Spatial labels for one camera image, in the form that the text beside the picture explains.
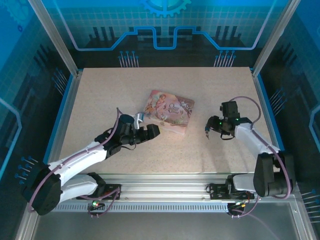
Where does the pink storybook shaped box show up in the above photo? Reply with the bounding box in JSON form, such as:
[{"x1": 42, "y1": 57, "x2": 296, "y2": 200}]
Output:
[{"x1": 144, "y1": 89, "x2": 196, "y2": 137}]

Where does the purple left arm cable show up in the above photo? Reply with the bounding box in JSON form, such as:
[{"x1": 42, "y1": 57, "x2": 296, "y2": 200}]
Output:
[{"x1": 27, "y1": 107, "x2": 125, "y2": 219}]

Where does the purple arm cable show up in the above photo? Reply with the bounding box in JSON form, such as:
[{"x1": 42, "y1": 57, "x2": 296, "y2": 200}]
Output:
[
  {"x1": 227, "y1": 95, "x2": 294, "y2": 220},
  {"x1": 27, "y1": 107, "x2": 125, "y2": 219}
]

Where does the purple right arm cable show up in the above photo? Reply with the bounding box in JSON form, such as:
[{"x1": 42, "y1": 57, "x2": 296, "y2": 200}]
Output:
[{"x1": 227, "y1": 95, "x2": 294, "y2": 220}]

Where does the aluminium table side rail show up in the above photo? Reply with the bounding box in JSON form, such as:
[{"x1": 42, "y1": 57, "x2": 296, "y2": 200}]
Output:
[
  {"x1": 251, "y1": 69, "x2": 290, "y2": 182},
  {"x1": 41, "y1": 69, "x2": 81, "y2": 182}
]

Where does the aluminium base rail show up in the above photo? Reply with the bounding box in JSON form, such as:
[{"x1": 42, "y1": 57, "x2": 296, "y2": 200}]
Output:
[{"x1": 46, "y1": 172, "x2": 286, "y2": 201}]

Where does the slotted grey cable duct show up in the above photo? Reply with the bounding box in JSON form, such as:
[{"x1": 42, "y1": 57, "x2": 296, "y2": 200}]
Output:
[{"x1": 51, "y1": 202, "x2": 230, "y2": 214}]

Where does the aluminium frame post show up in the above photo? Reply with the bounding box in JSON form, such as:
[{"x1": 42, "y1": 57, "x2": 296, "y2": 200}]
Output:
[
  {"x1": 27, "y1": 0, "x2": 80, "y2": 77},
  {"x1": 251, "y1": 0, "x2": 300, "y2": 77}
]

